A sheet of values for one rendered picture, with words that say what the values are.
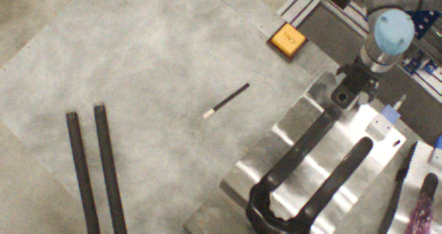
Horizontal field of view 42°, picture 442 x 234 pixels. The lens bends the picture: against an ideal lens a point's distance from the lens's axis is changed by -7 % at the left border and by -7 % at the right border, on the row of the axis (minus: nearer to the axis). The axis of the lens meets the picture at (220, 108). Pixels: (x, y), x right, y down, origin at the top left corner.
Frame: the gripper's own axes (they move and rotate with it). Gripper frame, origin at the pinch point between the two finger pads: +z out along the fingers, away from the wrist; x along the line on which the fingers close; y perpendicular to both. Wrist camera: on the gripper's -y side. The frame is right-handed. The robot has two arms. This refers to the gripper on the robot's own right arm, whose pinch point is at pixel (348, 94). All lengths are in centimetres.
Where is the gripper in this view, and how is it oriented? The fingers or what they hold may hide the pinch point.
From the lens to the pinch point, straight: 145.8
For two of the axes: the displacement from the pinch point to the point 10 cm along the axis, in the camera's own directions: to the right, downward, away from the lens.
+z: -0.5, 3.0, 9.5
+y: 6.7, -7.0, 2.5
